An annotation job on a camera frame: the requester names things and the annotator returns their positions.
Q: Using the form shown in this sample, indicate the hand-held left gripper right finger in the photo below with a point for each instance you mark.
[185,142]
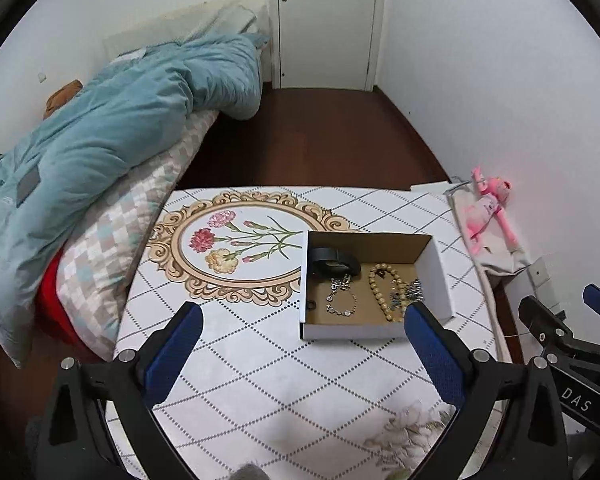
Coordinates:
[435,355]

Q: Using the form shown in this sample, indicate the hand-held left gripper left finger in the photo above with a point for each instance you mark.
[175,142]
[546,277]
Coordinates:
[176,355]

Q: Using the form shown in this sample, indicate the white cardboard box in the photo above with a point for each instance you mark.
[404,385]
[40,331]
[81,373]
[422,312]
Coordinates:
[432,270]

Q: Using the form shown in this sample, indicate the black bangle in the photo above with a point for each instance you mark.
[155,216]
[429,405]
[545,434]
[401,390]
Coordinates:
[347,262]

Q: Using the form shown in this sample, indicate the grey cloth bag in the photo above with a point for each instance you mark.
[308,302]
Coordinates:
[500,257]

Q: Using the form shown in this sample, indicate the printed floral tablecloth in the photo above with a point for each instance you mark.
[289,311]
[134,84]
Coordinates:
[260,360]

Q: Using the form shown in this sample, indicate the pink plush toy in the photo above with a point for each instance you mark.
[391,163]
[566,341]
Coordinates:
[485,210]

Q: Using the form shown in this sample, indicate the checkered bed sheet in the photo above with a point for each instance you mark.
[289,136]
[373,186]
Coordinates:
[110,240]

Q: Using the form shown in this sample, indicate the red cloth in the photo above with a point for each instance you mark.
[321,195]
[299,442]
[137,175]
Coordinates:
[50,300]

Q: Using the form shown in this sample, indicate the grey fuzzy cloth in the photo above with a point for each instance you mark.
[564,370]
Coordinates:
[252,472]

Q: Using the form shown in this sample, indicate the teal duvet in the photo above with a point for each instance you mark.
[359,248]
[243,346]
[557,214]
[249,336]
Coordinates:
[105,135]

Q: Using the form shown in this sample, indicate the brown cushion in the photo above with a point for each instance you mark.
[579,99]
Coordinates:
[62,97]

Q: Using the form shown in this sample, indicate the cream pillow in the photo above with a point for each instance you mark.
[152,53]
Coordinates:
[205,20]

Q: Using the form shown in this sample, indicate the white door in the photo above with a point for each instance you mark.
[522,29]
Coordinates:
[325,25]

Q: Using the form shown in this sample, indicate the grey wall socket panel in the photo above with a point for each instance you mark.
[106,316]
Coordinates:
[542,272]

